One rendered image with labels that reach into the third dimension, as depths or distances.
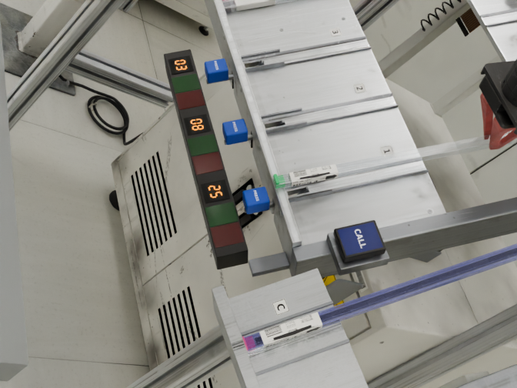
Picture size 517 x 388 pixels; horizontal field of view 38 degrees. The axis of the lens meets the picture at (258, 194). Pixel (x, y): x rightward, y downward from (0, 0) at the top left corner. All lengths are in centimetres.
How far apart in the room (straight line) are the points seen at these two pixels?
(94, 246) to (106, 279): 8
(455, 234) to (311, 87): 28
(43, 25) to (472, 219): 129
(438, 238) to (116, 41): 154
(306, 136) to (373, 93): 12
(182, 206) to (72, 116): 51
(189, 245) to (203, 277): 8
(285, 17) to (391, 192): 33
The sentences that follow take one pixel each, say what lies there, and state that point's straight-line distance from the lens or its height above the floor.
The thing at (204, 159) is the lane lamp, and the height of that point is 66.
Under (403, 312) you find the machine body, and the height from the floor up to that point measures 62.
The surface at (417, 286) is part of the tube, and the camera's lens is 76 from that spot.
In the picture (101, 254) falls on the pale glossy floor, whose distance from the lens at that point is 173.
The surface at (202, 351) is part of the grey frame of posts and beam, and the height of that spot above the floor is 51.
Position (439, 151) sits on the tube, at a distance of 97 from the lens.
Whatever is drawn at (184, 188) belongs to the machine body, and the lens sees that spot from 157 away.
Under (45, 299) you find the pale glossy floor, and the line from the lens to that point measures 158.
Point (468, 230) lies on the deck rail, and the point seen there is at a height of 86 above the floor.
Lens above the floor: 118
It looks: 31 degrees down
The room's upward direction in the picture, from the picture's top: 52 degrees clockwise
